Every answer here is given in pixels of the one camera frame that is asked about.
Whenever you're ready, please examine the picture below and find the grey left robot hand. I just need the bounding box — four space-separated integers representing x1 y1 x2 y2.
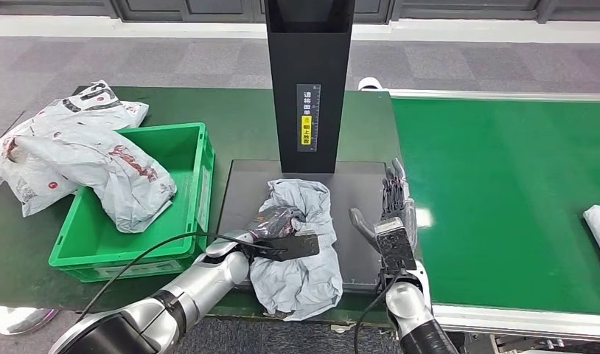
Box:
246 205 307 240

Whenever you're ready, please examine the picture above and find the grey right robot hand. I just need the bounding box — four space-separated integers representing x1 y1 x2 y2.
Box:
349 157 419 254

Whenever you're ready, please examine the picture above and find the grey parcel bag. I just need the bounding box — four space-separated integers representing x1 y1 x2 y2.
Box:
249 178 344 322

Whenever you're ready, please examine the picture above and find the white parcel with red print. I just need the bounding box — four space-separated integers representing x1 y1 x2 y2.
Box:
14 128 178 234

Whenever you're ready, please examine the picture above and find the pale left wrist box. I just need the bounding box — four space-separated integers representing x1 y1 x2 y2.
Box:
206 230 256 259

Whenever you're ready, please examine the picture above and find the pale wrist box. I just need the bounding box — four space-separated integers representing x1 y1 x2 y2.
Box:
206 230 256 259
414 261 433 306

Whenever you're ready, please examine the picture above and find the pale right wrist box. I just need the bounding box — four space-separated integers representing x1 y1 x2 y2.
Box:
414 261 433 306

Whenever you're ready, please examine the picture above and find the green conveyor belt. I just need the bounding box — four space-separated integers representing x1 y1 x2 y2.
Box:
391 97 600 315

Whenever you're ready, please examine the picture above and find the black inbound scanner machine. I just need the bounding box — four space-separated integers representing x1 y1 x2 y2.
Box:
215 0 396 294

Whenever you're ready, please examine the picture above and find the white parcel with black print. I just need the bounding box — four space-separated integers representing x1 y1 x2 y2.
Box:
0 80 150 218

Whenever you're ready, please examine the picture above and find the yellow and black scanner label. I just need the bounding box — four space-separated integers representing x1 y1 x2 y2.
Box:
296 83 322 153

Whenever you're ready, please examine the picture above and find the dark green table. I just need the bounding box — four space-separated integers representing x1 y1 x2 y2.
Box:
0 86 433 326

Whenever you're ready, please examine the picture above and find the green plastic crate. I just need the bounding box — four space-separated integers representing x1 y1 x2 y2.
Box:
48 122 216 283

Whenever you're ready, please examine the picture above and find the round metal stand base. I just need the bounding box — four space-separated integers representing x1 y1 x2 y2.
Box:
0 306 59 336

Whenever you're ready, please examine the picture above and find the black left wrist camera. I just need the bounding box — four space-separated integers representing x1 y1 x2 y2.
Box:
253 232 321 263

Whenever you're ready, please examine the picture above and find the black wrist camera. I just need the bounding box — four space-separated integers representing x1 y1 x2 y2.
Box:
253 232 321 263
374 218 418 272

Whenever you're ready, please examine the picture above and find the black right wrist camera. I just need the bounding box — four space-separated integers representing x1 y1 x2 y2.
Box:
374 218 418 272

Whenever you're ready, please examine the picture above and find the black left camera cable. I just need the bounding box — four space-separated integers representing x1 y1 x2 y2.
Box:
75 232 287 324

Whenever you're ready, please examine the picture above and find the black camera cable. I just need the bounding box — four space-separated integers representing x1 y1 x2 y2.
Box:
75 232 287 324
353 271 403 354

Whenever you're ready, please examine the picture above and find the black right camera cable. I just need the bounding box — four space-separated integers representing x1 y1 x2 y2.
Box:
353 271 403 354

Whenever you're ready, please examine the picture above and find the aluminium conveyor frame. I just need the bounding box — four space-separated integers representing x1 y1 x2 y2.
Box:
388 88 600 354

